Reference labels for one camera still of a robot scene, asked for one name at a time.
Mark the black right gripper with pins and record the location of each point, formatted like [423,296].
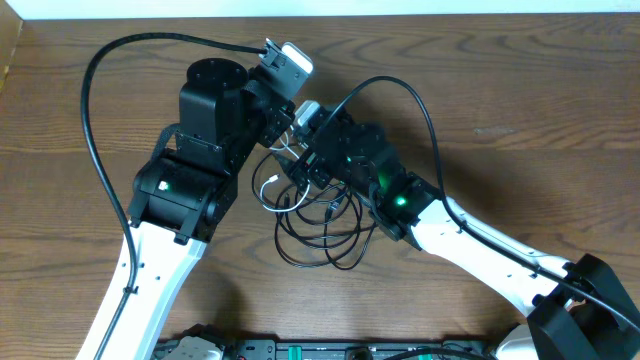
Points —
[315,172]

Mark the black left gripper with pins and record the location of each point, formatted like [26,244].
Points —
[281,123]

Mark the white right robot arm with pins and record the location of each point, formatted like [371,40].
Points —
[573,310]

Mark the brown cardboard side panel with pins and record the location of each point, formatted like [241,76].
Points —
[11,25]

